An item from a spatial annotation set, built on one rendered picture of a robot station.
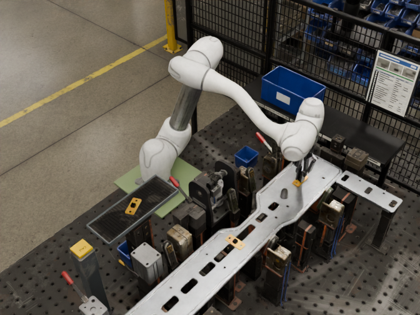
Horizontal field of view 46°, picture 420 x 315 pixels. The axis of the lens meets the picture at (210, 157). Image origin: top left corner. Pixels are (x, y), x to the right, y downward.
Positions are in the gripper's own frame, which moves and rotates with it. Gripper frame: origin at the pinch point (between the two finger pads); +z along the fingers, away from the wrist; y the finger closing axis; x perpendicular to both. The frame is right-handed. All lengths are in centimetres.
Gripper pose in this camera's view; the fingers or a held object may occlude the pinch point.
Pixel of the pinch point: (300, 174)
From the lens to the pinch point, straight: 227.0
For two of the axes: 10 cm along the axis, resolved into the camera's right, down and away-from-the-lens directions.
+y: 7.4, 4.6, -4.9
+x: 6.7, -5.1, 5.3
